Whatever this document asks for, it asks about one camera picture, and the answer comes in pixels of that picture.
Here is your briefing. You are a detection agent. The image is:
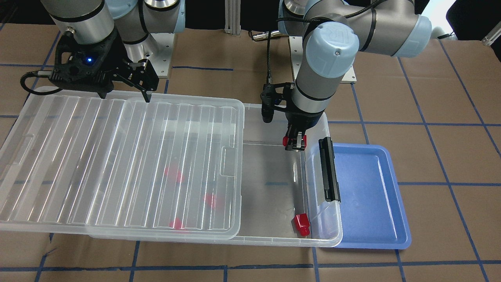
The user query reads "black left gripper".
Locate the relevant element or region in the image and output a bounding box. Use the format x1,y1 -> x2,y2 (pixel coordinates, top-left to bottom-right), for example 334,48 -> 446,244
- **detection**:
285,111 -> 324,151

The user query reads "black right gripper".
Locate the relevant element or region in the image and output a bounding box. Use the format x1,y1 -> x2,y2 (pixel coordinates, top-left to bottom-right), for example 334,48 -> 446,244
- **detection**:
49,27 -> 159,103

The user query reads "red block carried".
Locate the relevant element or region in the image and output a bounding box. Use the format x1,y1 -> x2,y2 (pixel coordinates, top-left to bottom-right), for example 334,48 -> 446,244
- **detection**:
282,135 -> 307,150

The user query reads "clear plastic box lid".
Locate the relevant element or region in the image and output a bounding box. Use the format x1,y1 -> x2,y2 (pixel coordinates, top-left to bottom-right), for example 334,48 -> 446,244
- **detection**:
0,91 -> 245,240

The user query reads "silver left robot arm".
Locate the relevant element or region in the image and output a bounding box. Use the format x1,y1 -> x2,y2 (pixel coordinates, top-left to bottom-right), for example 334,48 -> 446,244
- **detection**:
270,0 -> 432,151

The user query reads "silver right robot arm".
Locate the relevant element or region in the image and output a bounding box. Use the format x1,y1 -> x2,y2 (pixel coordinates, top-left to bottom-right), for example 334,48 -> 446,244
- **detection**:
41,0 -> 186,103

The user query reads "clear plastic storage box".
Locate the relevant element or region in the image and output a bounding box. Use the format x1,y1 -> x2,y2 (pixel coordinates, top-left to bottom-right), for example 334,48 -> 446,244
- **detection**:
90,104 -> 343,248

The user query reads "red block upper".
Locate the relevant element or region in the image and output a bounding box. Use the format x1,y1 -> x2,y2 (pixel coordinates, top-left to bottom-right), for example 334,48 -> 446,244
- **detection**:
164,165 -> 184,183

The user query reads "red block near latch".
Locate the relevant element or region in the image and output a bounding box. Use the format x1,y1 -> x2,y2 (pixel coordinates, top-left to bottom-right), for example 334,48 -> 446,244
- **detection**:
293,213 -> 311,237

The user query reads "red block middle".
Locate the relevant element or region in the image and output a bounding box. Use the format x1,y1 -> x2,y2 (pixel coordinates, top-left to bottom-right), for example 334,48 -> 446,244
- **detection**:
204,193 -> 225,210

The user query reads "blue plastic tray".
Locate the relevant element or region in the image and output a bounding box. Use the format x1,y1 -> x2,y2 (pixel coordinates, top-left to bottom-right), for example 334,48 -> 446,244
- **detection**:
333,143 -> 412,250

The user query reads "red block lower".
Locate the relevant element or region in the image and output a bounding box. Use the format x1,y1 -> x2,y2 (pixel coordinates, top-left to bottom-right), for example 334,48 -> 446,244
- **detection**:
168,217 -> 188,232

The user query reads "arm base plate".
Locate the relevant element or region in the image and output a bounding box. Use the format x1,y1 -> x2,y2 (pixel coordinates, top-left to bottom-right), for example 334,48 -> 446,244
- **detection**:
125,33 -> 176,78
288,34 -> 357,84

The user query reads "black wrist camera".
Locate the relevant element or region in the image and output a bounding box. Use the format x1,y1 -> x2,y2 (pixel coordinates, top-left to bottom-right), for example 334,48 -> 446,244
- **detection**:
261,82 -> 295,123

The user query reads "black box latch handle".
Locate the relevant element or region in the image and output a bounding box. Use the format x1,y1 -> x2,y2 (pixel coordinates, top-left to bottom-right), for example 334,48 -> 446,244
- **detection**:
318,136 -> 341,202

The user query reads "aluminium frame post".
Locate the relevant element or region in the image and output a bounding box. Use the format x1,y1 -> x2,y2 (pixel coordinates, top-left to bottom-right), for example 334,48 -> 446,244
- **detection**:
224,0 -> 241,37

